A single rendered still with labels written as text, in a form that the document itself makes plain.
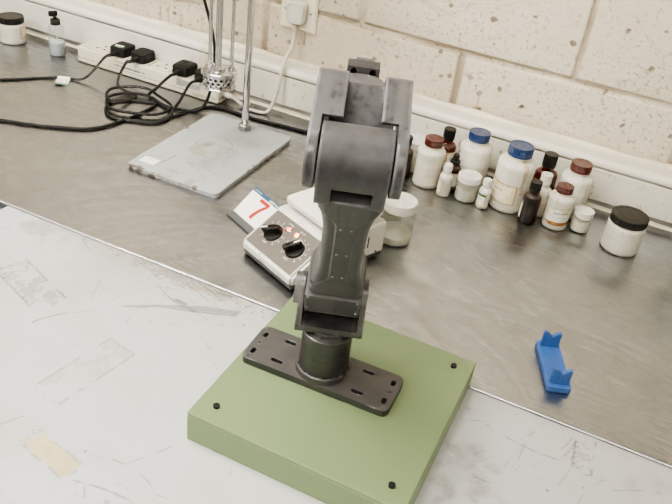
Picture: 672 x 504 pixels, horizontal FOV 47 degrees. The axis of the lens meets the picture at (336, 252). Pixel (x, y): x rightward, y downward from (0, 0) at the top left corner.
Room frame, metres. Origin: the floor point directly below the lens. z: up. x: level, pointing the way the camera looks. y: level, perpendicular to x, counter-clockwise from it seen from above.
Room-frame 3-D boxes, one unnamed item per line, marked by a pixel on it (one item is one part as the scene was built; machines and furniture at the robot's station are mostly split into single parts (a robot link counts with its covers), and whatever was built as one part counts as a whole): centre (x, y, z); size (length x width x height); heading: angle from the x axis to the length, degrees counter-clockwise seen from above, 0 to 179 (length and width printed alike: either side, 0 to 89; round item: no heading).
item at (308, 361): (0.73, 0.00, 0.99); 0.20 x 0.07 x 0.08; 71
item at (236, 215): (1.13, 0.15, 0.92); 0.09 x 0.06 x 0.04; 43
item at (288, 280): (1.07, 0.03, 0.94); 0.22 x 0.13 x 0.08; 135
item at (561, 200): (1.27, -0.40, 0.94); 0.05 x 0.05 x 0.09
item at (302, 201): (1.08, 0.01, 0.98); 0.12 x 0.12 x 0.01; 45
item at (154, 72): (1.69, 0.49, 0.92); 0.40 x 0.06 x 0.04; 69
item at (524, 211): (1.28, -0.35, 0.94); 0.03 x 0.03 x 0.08
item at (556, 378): (0.85, -0.33, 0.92); 0.10 x 0.03 x 0.04; 1
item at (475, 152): (1.39, -0.25, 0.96); 0.06 x 0.06 x 0.11
